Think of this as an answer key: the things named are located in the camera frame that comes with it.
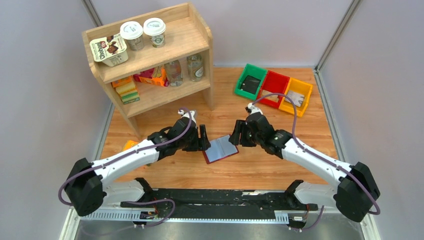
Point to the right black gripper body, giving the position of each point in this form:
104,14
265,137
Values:
243,133

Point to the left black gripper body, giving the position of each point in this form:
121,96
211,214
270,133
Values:
197,139

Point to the red leather card holder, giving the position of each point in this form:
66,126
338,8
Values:
220,148

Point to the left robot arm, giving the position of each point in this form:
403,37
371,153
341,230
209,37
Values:
90,185

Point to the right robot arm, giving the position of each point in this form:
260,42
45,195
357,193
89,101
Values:
351,189

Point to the tan card in red bin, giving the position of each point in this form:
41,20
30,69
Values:
269,97

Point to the black card in green bin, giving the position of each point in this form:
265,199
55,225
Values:
250,84

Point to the silver card in yellow bin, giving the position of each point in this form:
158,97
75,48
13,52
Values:
296,97

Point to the red plastic bin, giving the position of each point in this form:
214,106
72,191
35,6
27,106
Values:
275,83

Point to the yellow plastic bin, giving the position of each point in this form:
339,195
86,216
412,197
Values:
299,92

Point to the orange green small box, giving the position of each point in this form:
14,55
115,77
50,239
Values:
129,144

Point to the green plastic bin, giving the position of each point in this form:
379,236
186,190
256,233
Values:
252,70

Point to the left glass bottle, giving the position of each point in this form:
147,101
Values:
174,73

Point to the glass bottle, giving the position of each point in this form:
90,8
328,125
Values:
195,67
174,73

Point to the orange pink snack box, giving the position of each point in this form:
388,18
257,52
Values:
155,76

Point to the wooden two-tier shelf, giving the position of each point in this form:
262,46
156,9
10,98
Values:
186,34

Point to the right glass bottle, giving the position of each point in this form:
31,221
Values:
195,67

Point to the stacked yellow green sponges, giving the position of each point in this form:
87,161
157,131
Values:
126,89

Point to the right white-lidded coffee cup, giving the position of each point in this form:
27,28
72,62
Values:
155,29

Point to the white-lidded coffee cup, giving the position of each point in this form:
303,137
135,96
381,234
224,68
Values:
155,29
132,33

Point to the Chobani yogurt cup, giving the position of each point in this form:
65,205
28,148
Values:
110,50

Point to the left white-lidded coffee cup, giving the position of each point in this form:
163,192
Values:
132,33

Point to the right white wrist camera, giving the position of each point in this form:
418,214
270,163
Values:
251,109

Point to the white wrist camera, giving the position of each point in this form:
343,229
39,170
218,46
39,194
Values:
251,109
190,114

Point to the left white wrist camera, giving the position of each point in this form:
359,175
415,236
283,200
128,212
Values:
190,114

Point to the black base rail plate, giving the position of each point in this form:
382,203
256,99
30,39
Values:
224,205

